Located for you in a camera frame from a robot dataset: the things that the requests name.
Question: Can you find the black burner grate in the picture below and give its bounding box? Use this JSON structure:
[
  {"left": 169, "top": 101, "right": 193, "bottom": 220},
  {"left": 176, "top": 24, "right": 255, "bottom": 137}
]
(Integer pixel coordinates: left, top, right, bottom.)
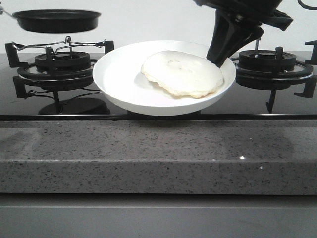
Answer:
[
  {"left": 231, "top": 40, "right": 317, "bottom": 114},
  {"left": 0, "top": 37, "right": 110, "bottom": 116}
]

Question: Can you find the black burner head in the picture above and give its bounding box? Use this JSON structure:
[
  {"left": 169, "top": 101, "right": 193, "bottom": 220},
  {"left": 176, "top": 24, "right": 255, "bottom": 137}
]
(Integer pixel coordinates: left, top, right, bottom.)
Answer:
[
  {"left": 35, "top": 51, "right": 91, "bottom": 72},
  {"left": 238, "top": 50, "right": 296, "bottom": 72}
]

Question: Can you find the white fried egg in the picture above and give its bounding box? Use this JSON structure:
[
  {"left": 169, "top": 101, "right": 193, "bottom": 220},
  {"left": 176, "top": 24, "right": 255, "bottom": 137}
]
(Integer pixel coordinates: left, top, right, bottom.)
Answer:
[{"left": 141, "top": 51, "right": 224, "bottom": 98}]

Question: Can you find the left black burner grate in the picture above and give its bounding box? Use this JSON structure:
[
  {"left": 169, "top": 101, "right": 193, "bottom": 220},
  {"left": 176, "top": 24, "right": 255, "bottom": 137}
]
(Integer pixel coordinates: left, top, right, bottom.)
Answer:
[{"left": 0, "top": 37, "right": 110, "bottom": 116}]

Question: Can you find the white round plate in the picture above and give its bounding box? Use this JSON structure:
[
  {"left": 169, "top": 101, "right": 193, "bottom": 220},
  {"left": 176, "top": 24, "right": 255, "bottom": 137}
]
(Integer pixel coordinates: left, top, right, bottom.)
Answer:
[{"left": 93, "top": 40, "right": 236, "bottom": 116}]

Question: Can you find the wire pan support ring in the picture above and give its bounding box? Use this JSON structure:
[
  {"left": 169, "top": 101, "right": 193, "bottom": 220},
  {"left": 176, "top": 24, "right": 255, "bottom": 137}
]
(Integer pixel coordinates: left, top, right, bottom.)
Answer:
[{"left": 11, "top": 35, "right": 107, "bottom": 55}]

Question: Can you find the grey cabinet front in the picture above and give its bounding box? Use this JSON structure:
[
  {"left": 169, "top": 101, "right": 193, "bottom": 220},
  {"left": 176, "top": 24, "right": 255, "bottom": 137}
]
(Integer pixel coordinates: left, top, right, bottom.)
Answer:
[{"left": 0, "top": 194, "right": 317, "bottom": 238}]

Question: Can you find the black frying pan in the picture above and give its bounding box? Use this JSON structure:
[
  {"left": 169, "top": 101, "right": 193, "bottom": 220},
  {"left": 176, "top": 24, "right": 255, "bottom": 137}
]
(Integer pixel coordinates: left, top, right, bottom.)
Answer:
[{"left": 0, "top": 9, "right": 101, "bottom": 34}]

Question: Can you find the right black burner head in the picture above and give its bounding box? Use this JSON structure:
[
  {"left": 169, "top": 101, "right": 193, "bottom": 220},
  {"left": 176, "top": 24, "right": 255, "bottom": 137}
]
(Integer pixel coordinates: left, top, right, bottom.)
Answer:
[{"left": 238, "top": 50, "right": 296, "bottom": 72}]

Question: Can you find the right black burner grate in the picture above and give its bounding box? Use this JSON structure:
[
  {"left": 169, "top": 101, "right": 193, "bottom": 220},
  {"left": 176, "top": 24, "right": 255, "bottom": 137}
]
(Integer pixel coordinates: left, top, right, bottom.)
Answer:
[{"left": 231, "top": 40, "right": 317, "bottom": 114}]

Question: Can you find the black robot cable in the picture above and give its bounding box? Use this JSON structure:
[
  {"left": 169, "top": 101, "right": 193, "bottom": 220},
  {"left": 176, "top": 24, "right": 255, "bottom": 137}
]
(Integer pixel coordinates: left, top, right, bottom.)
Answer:
[{"left": 297, "top": 0, "right": 317, "bottom": 10}]

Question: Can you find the black glass stove top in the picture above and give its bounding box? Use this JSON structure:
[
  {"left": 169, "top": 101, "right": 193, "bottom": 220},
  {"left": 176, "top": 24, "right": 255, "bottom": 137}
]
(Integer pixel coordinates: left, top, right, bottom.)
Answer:
[{"left": 0, "top": 54, "right": 317, "bottom": 121}]

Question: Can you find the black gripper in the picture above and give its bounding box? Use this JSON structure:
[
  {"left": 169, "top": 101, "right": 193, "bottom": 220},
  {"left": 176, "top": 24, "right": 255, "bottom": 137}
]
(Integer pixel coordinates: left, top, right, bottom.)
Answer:
[{"left": 195, "top": 0, "right": 293, "bottom": 67}]

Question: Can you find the left black burner head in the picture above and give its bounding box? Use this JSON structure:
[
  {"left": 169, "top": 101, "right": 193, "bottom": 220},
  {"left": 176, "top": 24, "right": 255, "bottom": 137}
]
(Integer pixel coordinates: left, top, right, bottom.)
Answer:
[{"left": 35, "top": 51, "right": 91, "bottom": 72}]

